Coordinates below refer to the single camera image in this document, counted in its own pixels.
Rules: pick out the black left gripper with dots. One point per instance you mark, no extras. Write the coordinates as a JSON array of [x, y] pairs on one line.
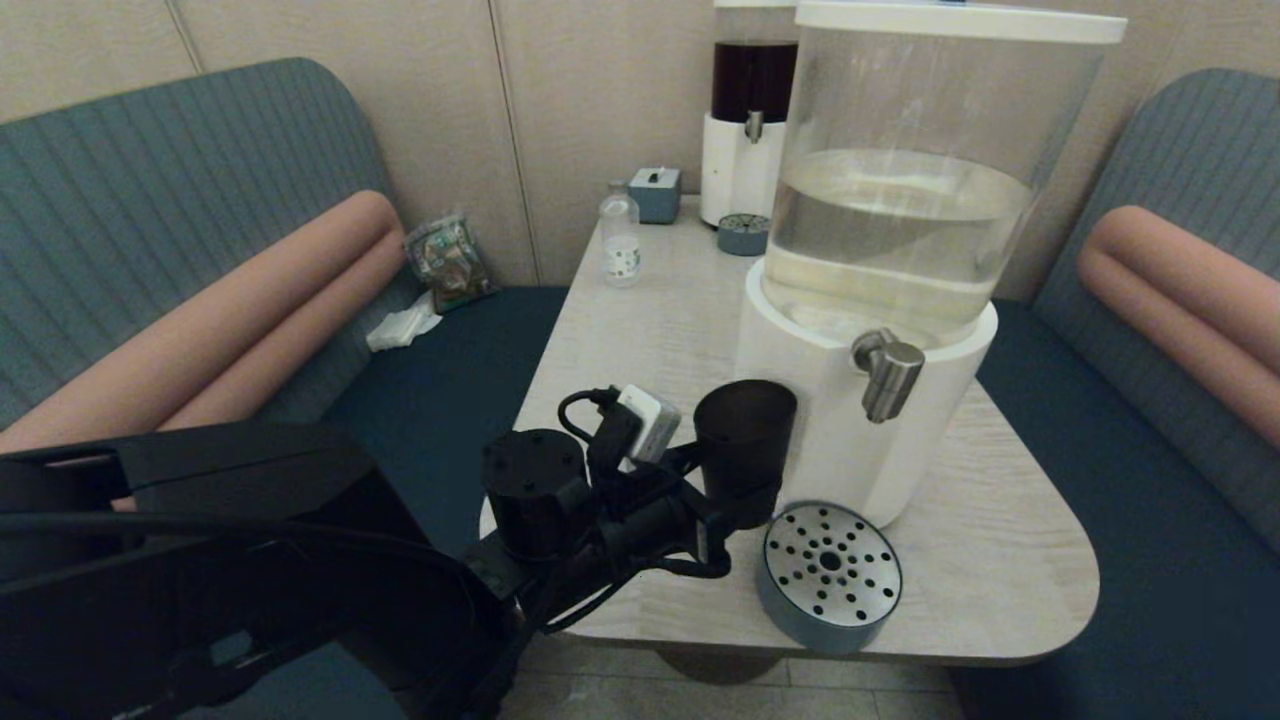
[[655, 525]]

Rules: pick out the black plastic cup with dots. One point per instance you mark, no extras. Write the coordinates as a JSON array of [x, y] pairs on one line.
[[745, 450]]

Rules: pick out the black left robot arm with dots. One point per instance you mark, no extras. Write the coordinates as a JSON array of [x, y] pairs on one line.
[[250, 580]]

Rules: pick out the large clear water dispenser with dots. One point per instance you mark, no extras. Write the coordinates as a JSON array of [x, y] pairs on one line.
[[830, 420]]

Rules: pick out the round metal drip tray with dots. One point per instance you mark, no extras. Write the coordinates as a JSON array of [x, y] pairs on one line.
[[830, 570]]

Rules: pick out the large steel dispenser tap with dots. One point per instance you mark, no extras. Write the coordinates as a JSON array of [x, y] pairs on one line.
[[890, 375]]

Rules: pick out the small blue drip tray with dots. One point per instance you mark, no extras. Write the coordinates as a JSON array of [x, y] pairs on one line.
[[743, 235]]

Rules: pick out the clear plastic bottle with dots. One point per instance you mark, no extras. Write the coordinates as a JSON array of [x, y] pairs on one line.
[[620, 247]]

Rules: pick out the blue-grey tissue box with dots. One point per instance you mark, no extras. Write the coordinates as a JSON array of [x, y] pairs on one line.
[[655, 197]]

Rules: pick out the small dark drink dispenser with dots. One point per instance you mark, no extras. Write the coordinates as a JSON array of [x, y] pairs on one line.
[[738, 178]]

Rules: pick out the printed snack bag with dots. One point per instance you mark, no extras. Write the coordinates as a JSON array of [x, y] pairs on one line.
[[450, 262]]

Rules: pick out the white crumpled tissue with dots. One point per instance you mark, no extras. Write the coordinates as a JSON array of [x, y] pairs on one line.
[[401, 326]]

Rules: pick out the small steel dispenser tap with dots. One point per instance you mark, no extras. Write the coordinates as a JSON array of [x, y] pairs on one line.
[[754, 127]]

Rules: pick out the teal upholstered bench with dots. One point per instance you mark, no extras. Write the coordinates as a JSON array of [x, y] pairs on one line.
[[150, 200], [1150, 560]]

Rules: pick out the small white dispenser lid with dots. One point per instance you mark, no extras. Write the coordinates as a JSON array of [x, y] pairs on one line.
[[750, 3]]

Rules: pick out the large white dispenser lid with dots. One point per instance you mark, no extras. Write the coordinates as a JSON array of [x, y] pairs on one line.
[[950, 20]]

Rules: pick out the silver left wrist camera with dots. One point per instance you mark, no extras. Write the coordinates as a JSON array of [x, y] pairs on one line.
[[648, 425]]

